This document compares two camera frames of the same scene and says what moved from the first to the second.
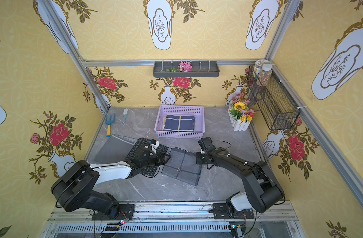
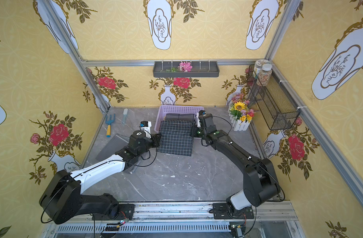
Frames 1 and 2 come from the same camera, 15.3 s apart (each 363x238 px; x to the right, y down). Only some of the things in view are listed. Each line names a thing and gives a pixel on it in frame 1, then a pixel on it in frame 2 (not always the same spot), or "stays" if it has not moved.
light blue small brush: (125, 112) stays
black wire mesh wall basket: (279, 109) stays
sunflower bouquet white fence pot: (240, 114) stays
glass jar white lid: (265, 75) stays
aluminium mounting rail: (178, 219) stays
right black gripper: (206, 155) to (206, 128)
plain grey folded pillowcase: (116, 149) stays
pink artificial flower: (185, 66) stays
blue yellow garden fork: (109, 122) stays
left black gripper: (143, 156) to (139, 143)
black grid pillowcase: (152, 170) to (176, 137)
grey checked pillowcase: (182, 165) to (175, 116)
